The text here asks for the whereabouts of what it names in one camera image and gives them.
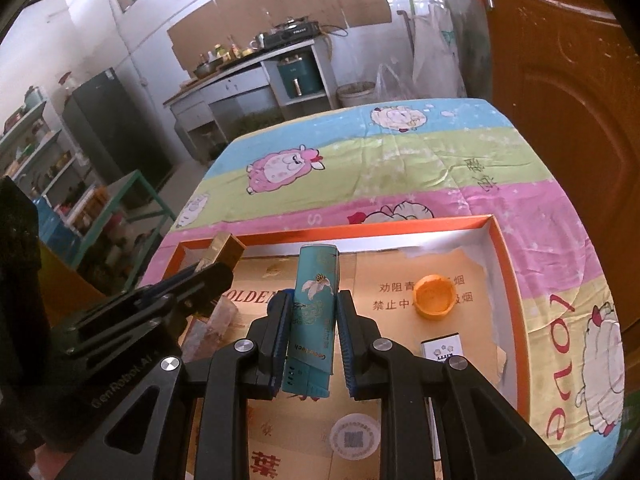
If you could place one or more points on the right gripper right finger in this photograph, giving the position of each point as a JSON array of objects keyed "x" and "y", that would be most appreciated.
[{"x": 363, "y": 375}]

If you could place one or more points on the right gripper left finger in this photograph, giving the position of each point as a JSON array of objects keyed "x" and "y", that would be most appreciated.
[{"x": 270, "y": 335}]

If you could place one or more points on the teal cosmetic tube box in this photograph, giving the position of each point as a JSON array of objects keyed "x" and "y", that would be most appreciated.
[{"x": 309, "y": 359}]

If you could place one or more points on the orange bottle cap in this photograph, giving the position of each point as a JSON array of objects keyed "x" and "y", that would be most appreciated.
[{"x": 434, "y": 296}]

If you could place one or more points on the white hello kitty box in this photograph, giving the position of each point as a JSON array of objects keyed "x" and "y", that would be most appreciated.
[{"x": 438, "y": 350}]

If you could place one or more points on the gold rectangular box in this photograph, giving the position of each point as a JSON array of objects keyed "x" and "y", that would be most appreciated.
[{"x": 225, "y": 248}]

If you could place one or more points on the white jar lid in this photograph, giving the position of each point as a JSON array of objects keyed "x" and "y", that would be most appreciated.
[{"x": 355, "y": 436}]

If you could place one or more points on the orange shallow cardboard tray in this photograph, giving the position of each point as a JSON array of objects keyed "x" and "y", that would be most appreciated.
[{"x": 438, "y": 419}]

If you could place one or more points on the green metal stool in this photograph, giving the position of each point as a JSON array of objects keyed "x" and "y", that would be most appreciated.
[{"x": 127, "y": 218}]

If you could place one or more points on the colourful cartoon sheep tablecloth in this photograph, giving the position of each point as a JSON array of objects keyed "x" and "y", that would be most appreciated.
[{"x": 443, "y": 158}]

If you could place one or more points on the white bucket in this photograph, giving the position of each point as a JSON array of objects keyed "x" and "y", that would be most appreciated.
[{"x": 356, "y": 94}]

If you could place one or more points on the dark green refrigerator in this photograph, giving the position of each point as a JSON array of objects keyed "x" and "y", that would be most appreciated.
[{"x": 111, "y": 131}]

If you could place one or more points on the white kitchen counter cabinet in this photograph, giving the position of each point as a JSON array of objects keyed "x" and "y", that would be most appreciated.
[{"x": 251, "y": 95}]

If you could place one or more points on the teal air fryer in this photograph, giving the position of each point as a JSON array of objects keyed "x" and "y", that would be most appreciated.
[{"x": 299, "y": 75}]

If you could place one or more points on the white plastic sack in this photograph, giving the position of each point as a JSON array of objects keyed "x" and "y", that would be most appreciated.
[{"x": 451, "y": 58}]

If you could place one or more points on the black gas stove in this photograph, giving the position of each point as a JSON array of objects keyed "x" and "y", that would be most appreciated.
[{"x": 290, "y": 32}]

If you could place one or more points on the brown wooden door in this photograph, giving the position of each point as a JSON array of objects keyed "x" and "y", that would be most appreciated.
[{"x": 567, "y": 76}]

